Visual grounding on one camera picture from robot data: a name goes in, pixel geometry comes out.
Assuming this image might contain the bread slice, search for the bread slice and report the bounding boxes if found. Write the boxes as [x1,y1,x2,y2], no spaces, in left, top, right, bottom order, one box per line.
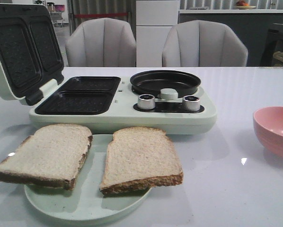
[99,126,183,195]
[0,123,93,191]

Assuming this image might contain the mint green sandwich maker lid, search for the mint green sandwich maker lid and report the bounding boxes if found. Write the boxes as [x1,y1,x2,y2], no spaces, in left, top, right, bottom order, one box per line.
[0,3,64,105]

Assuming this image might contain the pink bowl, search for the pink bowl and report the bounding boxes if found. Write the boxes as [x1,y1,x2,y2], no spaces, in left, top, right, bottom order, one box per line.
[253,106,283,158]

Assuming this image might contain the mint green breakfast maker base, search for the mint green breakfast maker base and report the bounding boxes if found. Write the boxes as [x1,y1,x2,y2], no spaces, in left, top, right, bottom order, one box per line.
[29,76,217,135]

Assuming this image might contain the left silver control knob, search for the left silver control knob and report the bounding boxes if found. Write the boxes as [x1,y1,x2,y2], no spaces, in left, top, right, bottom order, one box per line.
[137,94,155,110]

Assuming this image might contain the silver control knob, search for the silver control knob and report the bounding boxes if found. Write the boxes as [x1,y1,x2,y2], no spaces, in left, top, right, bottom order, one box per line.
[137,94,155,110]
[182,95,201,112]

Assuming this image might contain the black round frying pan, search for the black round frying pan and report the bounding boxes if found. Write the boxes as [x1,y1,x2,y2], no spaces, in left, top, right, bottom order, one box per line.
[130,70,201,98]

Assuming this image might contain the right silver control knob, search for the right silver control knob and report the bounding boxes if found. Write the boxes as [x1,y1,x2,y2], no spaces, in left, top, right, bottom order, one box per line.
[182,95,201,112]

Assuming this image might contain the left grey upholstered chair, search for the left grey upholstered chair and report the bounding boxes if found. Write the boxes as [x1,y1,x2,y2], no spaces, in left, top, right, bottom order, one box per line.
[65,18,136,67]

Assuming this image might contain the grey upholstered chair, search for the grey upholstered chair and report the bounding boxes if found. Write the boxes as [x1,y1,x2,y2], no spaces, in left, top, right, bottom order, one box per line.
[162,20,248,67]
[65,18,136,67]

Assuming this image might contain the right grey upholstered chair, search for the right grey upholstered chair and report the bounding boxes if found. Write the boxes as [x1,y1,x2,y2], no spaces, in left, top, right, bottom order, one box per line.
[162,20,248,67]

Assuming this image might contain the white cabinet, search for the white cabinet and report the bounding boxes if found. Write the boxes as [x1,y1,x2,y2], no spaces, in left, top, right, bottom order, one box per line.
[136,0,180,67]

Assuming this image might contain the mint green round plate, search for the mint green round plate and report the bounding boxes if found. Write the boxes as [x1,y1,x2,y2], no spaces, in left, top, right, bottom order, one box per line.
[24,134,150,225]

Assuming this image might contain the dark grey counter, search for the dark grey counter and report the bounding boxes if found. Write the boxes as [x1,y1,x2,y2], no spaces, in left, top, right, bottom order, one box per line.
[168,9,283,67]

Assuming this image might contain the fruit plate on counter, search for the fruit plate on counter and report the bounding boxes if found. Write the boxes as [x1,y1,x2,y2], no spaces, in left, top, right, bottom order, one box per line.
[235,0,256,9]

